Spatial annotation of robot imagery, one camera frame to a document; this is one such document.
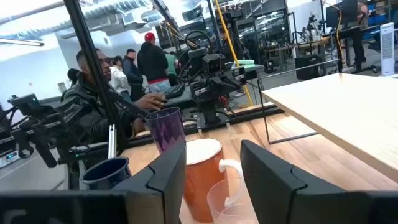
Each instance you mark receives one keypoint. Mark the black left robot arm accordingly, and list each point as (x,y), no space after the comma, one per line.
(210,112)

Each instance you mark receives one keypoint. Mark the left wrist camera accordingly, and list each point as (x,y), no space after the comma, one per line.
(214,63)

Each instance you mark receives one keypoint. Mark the dark blue speckled enamel mug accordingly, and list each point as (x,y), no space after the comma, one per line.
(105,177)

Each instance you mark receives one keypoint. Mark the purple faceted tumbler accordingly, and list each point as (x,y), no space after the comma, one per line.
(166,130)

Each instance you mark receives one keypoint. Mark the clear plastic cup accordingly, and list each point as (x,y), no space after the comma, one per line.
(231,214)

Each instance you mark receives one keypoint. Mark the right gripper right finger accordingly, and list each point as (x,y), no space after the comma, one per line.
(270,193)

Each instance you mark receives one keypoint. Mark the pale green object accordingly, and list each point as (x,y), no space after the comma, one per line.
(247,62)

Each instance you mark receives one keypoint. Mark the white power supply box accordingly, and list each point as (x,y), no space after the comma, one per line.
(9,158)

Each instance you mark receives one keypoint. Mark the black box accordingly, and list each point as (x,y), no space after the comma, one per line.
(308,67)

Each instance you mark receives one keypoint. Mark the person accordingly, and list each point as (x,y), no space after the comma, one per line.
(171,65)
(152,62)
(359,46)
(81,115)
(132,73)
(118,81)
(73,76)

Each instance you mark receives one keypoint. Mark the long ceiling light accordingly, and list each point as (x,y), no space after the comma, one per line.
(21,42)

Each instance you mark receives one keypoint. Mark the black computer monitor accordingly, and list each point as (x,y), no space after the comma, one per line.
(342,14)

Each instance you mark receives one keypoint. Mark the wooden shelf black metal frame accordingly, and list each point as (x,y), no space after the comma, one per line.
(342,109)

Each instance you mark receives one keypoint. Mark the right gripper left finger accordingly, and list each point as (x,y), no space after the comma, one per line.
(161,193)

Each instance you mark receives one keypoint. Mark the black frame strut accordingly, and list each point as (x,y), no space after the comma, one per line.
(84,40)

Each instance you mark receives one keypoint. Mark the white tower fan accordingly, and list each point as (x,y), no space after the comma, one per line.
(387,49)

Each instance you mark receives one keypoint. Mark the silver metal post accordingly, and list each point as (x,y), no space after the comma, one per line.
(112,143)

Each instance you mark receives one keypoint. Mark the person's hand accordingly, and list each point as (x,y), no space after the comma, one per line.
(152,101)

